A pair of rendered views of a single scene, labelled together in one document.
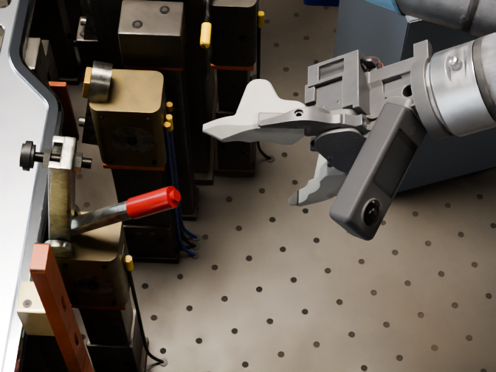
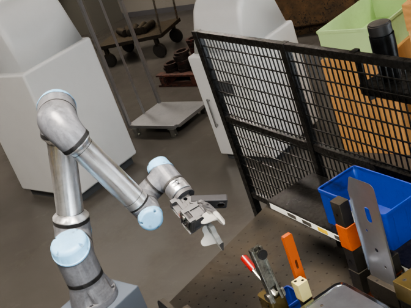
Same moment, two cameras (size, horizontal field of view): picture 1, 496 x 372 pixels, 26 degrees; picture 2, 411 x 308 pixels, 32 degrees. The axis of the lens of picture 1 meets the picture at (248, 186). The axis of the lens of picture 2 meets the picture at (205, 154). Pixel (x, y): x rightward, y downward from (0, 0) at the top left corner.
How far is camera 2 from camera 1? 2.16 m
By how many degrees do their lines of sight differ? 82
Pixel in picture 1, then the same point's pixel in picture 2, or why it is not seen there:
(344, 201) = (222, 197)
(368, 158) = (208, 197)
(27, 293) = (299, 282)
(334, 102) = (197, 210)
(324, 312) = not seen: outside the picture
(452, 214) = not seen: outside the picture
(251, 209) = not seen: outside the picture
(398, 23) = (136, 297)
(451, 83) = (182, 181)
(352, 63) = (185, 209)
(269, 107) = (208, 216)
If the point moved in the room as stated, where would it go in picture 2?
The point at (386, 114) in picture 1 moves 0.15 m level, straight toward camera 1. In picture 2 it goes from (194, 198) to (237, 178)
